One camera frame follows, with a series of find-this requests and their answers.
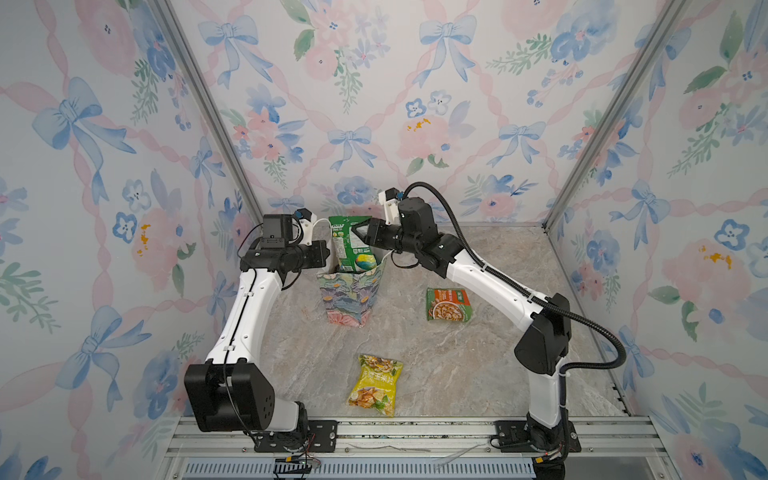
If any yellow chips snack bag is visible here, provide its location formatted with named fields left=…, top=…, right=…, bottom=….
left=347, top=354, right=404, bottom=417

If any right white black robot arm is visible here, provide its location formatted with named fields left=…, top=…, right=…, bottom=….
left=351, top=197, right=570, bottom=452

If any left corner aluminium post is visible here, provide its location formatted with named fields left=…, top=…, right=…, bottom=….
left=148, top=0, right=263, bottom=223

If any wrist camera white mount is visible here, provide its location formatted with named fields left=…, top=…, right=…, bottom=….
left=378, top=188, right=402, bottom=225
left=293, top=208, right=319, bottom=245

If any floral paper gift bag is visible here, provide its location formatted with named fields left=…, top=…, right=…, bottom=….
left=315, top=217, right=386, bottom=328

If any aluminium front frame rail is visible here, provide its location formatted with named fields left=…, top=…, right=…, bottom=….
left=155, top=417, right=681, bottom=479

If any green orange noodle snack packet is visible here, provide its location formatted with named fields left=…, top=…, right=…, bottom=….
left=425, top=288, right=473, bottom=323

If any corner aluminium post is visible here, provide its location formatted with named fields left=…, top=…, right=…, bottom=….
left=148, top=0, right=263, bottom=223
left=542, top=0, right=689, bottom=234

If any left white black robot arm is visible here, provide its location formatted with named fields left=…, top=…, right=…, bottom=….
left=184, top=240, right=330, bottom=436

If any right black corrugated cable hose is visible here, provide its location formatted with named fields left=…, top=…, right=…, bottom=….
left=403, top=181, right=628, bottom=371

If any right corner aluminium post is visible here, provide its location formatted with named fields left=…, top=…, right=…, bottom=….
left=542, top=0, right=689, bottom=234

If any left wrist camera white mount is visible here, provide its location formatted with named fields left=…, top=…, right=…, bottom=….
left=293, top=208, right=319, bottom=245

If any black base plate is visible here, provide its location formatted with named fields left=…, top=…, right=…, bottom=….
left=492, top=419, right=582, bottom=454
left=254, top=420, right=339, bottom=455

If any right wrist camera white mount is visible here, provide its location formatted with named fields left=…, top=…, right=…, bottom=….
left=378, top=188, right=402, bottom=225

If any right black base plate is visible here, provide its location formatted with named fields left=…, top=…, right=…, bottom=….
left=492, top=419, right=582, bottom=454

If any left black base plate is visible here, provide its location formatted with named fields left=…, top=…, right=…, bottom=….
left=254, top=420, right=339, bottom=455

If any green snack bag back side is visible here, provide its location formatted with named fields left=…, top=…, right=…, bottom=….
left=328, top=216, right=378, bottom=273

